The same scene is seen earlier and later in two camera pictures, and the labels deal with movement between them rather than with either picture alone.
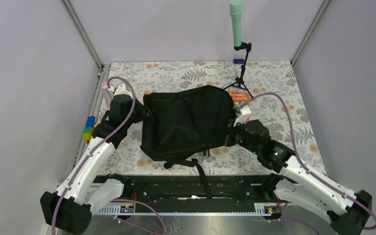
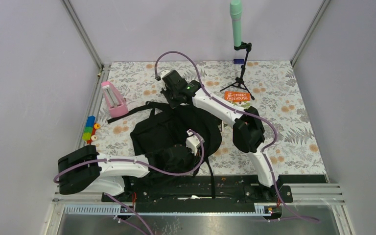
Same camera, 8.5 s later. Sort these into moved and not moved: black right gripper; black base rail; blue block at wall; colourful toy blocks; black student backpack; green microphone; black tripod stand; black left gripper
Moved: black student backpack; black left gripper; black right gripper
Not moved: green microphone; black tripod stand; blue block at wall; black base rail; colourful toy blocks
